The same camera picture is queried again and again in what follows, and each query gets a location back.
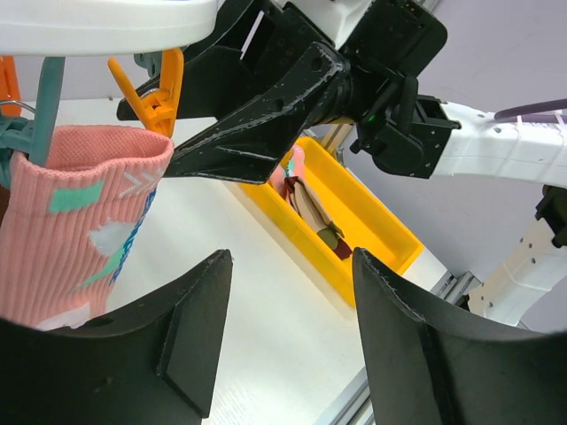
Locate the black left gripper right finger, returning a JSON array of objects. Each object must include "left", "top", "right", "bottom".
[{"left": 353, "top": 249, "right": 566, "bottom": 424}]

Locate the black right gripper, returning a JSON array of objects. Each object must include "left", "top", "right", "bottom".
[{"left": 164, "top": 1, "right": 353, "bottom": 184}]

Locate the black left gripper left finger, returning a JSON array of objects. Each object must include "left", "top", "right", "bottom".
[{"left": 1, "top": 250, "right": 233, "bottom": 425}]

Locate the pink patterned sock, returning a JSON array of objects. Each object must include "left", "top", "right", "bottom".
[{"left": 1, "top": 125, "right": 174, "bottom": 330}]

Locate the white round clip hanger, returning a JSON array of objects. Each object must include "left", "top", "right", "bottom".
[{"left": 1, "top": 0, "right": 218, "bottom": 57}]

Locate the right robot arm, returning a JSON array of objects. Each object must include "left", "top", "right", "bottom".
[{"left": 166, "top": 1, "right": 566, "bottom": 326}]

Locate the orange open clip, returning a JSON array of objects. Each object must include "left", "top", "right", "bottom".
[{"left": 107, "top": 48, "right": 184, "bottom": 138}]

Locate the teal clip lower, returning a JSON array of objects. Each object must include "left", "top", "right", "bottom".
[{"left": 1, "top": 57, "right": 66, "bottom": 189}]

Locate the tan brown sock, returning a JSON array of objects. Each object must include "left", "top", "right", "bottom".
[{"left": 285, "top": 177, "right": 334, "bottom": 233}]

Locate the dark red sock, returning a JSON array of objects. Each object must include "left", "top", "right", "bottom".
[{"left": 333, "top": 238, "right": 353, "bottom": 260}]

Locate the yellow plastic bin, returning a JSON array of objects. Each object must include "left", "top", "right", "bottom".
[{"left": 240, "top": 137, "right": 423, "bottom": 305}]

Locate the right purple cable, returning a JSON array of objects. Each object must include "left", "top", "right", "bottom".
[{"left": 493, "top": 97, "right": 567, "bottom": 121}]

